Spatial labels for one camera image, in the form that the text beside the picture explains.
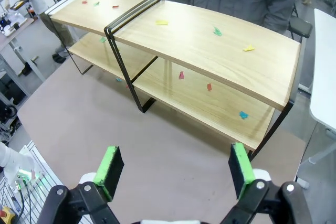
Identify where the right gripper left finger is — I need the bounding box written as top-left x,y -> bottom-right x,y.
39,145 -> 125,224

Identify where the yellow emergency stop button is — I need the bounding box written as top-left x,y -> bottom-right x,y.
0,205 -> 16,221

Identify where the wooden shelf with black frame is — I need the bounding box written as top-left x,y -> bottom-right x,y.
45,0 -> 160,82
104,0 -> 302,162

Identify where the grey workbench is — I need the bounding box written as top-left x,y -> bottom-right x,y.
0,17 -> 47,83

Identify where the black chair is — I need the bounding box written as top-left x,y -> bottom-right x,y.
288,0 -> 313,45

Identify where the white folding table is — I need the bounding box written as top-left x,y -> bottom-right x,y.
295,8 -> 336,189

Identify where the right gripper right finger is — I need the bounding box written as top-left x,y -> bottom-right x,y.
220,142 -> 313,224

